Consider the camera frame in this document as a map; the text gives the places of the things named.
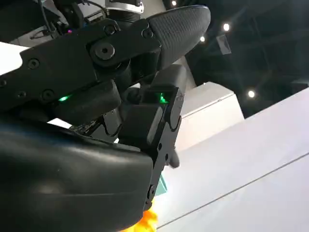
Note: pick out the white column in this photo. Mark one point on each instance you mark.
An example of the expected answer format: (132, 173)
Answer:
(210, 116)

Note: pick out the round ceiling lamp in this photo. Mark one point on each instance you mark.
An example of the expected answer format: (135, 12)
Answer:
(251, 93)
(226, 26)
(202, 38)
(173, 3)

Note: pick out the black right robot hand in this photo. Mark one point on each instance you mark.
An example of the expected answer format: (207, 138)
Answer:
(72, 174)

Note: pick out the orange and white bread roll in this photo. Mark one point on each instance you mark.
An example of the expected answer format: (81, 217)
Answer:
(147, 221)

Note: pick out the pale green mug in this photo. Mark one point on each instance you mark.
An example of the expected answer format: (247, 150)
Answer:
(163, 184)

